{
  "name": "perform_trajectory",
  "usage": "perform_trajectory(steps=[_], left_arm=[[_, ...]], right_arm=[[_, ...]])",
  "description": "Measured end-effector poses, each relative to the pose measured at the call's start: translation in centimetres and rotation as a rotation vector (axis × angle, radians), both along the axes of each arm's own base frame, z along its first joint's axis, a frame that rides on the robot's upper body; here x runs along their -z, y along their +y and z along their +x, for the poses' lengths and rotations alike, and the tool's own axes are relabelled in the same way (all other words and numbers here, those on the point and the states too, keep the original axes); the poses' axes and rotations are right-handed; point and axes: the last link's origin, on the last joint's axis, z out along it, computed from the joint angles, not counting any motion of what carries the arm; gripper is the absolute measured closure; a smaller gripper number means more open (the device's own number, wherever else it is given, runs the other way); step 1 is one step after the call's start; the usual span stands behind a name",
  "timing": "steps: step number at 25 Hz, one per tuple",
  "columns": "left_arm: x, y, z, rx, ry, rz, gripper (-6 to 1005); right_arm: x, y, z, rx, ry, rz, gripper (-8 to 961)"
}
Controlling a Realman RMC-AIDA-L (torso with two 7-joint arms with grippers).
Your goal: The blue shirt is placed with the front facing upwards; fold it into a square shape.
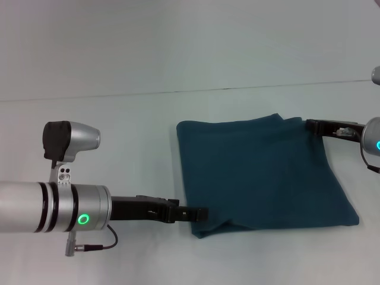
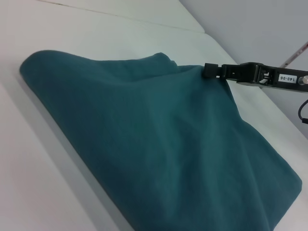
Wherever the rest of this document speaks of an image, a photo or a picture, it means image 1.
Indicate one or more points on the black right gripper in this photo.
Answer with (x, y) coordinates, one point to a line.
(341, 130)

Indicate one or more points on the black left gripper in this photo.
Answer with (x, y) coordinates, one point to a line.
(136, 209)

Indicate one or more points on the teal T-shirt with FREE print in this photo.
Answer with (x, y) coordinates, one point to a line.
(261, 178)

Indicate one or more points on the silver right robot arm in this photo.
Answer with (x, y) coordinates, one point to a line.
(372, 136)

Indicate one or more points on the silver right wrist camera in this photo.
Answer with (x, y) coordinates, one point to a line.
(376, 74)

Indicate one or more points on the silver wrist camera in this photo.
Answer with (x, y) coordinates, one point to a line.
(376, 74)
(68, 139)

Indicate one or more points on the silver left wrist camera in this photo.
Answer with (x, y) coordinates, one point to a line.
(68, 139)

